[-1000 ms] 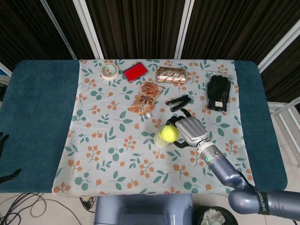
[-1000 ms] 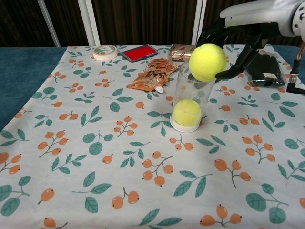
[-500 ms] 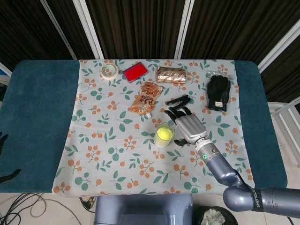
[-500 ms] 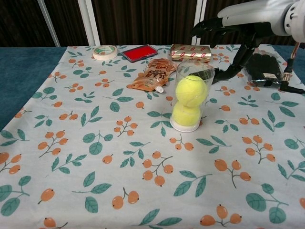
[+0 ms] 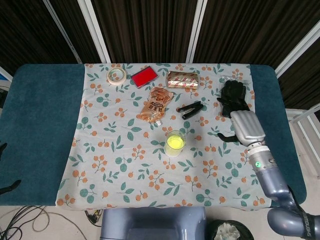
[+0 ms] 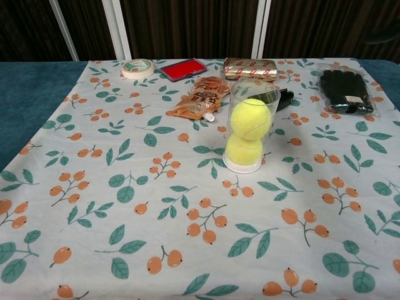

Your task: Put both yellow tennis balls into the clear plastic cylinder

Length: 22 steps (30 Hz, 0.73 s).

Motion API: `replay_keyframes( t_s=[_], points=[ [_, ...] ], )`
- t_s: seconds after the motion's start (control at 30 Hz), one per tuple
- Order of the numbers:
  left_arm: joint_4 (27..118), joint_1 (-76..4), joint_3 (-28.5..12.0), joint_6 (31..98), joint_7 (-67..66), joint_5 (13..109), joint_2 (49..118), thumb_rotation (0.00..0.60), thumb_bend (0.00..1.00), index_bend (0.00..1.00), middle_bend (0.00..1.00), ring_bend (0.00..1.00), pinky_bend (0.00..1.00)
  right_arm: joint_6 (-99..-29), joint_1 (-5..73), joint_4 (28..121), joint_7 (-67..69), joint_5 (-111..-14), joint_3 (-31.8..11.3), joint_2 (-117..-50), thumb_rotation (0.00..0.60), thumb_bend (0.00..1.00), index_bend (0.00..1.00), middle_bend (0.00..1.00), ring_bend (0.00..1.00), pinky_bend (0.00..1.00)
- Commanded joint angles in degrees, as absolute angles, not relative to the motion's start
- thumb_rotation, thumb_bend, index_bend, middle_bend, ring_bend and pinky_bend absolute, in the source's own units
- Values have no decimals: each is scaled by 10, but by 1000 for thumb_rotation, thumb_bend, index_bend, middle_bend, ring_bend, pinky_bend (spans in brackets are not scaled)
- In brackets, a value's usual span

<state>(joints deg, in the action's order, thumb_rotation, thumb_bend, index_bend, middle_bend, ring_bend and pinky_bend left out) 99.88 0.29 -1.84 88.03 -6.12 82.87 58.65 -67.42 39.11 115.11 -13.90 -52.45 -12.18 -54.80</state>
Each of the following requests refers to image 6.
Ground yellow tennis ball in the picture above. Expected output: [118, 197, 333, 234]
[230, 98, 270, 141]
[224, 132, 263, 166]

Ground clear plastic ball tube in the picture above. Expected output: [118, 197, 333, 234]
[223, 77, 281, 173]

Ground orange snack pouch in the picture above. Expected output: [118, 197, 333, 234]
[170, 76, 231, 123]

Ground floral print tablecloth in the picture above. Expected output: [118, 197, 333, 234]
[0, 57, 400, 300]

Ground red stamp pad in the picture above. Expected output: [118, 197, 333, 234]
[159, 58, 208, 83]

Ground gold foil package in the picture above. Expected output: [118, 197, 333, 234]
[222, 57, 279, 81]

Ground beige masking tape roll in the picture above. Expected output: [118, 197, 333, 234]
[121, 58, 154, 79]

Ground black clip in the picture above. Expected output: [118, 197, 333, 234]
[249, 89, 295, 113]

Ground black gloves in plastic bag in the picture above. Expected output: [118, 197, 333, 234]
[314, 62, 381, 118]

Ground teal table cover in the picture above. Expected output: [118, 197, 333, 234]
[0, 59, 400, 173]

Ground white partition frame post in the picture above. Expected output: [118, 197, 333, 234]
[251, 0, 272, 60]
[48, 0, 79, 62]
[101, 0, 131, 60]

